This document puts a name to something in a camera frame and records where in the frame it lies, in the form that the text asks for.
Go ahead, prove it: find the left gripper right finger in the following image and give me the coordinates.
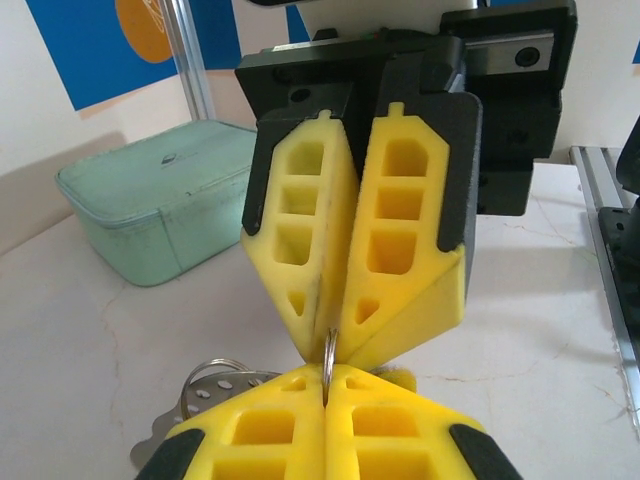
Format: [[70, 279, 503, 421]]
[[325, 363, 524, 480]]

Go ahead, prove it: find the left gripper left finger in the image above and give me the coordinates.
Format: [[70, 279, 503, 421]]
[[132, 363, 327, 480]]

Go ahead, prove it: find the small silver split keyring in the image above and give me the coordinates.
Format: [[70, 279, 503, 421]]
[[322, 327, 342, 401]]

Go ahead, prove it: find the mint green zip case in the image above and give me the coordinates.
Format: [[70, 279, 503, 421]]
[[54, 119, 259, 289]]

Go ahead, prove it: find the large silver split ring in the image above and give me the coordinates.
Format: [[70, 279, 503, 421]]
[[182, 356, 254, 396]]

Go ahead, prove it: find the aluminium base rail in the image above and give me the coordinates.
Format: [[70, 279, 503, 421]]
[[569, 144, 640, 426]]

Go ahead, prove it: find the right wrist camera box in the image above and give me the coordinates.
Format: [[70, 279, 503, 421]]
[[244, 0, 476, 44]]

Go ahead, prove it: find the aluminium frame post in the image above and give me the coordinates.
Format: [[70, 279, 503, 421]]
[[167, 0, 216, 121]]

